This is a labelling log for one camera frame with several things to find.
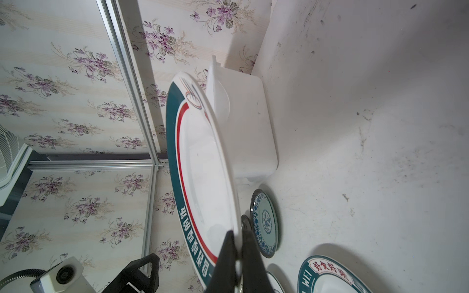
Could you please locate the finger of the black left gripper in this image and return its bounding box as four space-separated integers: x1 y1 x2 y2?
103 253 160 293

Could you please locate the white fan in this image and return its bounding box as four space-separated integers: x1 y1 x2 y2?
1 126 33 206

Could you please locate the white plate black rim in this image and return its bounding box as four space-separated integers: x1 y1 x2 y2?
266 271 285 293

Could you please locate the aluminium frame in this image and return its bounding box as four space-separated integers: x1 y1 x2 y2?
27 0 173 275

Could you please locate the white plate green red rim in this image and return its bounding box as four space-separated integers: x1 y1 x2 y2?
166 72 243 289

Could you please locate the teal blue floral plate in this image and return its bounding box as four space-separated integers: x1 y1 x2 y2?
250 189 280 258

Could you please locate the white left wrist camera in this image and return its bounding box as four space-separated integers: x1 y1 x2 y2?
30 257 96 293

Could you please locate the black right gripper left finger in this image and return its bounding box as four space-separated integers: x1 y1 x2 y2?
205 231 238 293

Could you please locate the white plastic bin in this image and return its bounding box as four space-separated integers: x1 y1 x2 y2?
205 57 278 185

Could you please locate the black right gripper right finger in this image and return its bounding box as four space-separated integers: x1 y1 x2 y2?
241 230 273 293

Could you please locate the white plate green lettered rim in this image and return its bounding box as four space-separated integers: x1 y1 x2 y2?
297 255 371 293

